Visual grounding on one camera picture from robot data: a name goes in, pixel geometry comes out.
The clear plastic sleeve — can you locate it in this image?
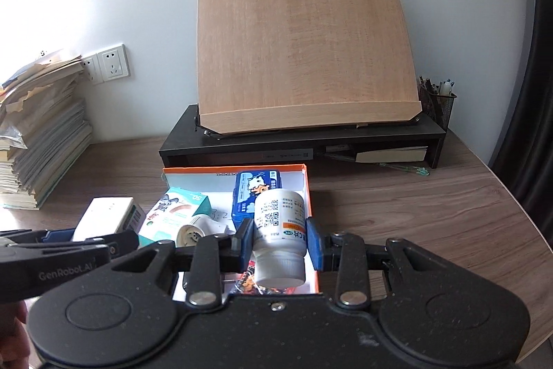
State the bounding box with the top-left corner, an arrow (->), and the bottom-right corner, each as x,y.
0,124 -> 27,150

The teal bandage box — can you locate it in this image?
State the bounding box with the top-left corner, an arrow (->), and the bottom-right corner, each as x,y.
137,187 -> 212,245

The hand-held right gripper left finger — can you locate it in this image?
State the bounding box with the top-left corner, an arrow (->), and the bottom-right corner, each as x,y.
108,217 -> 255,308

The wooden book stand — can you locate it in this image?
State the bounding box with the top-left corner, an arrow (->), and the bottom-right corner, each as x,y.
196,0 -> 423,136

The black monitor riser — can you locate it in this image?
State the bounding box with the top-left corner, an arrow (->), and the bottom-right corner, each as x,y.
158,104 -> 447,171

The black mesh pen holder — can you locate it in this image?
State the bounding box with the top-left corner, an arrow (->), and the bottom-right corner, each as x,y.
417,86 -> 458,133

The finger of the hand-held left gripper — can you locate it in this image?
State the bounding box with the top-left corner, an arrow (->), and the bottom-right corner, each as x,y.
0,231 -> 140,261
0,228 -> 77,244

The orange and white cardboard box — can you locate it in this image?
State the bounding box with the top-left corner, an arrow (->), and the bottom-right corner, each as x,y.
162,164 -> 323,303

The playing card box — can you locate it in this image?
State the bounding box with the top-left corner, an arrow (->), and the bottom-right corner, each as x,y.
233,269 -> 300,297

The person's left hand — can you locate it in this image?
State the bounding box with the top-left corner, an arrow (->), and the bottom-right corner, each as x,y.
0,300 -> 30,369

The white pill bottle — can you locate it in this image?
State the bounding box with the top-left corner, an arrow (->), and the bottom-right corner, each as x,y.
253,188 -> 308,289

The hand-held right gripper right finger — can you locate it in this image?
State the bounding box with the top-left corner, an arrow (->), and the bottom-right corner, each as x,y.
304,217 -> 439,308

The beige notepad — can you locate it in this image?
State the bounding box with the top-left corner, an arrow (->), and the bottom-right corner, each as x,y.
354,146 -> 428,165

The stack of papers and books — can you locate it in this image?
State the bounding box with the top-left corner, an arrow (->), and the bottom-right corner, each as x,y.
0,53 -> 94,210

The white medicine box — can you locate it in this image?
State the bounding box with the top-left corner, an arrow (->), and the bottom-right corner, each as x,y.
73,197 -> 148,242

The white mosquito repellent heater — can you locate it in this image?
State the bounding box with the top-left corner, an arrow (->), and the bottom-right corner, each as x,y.
178,215 -> 229,251

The white wall socket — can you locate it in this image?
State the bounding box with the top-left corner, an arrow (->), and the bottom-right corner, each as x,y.
96,44 -> 131,83
81,53 -> 104,85

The blue plastic box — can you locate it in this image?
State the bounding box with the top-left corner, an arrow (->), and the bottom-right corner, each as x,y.
231,170 -> 287,230

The teal pen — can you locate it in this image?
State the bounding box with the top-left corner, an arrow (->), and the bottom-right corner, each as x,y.
376,162 -> 433,178

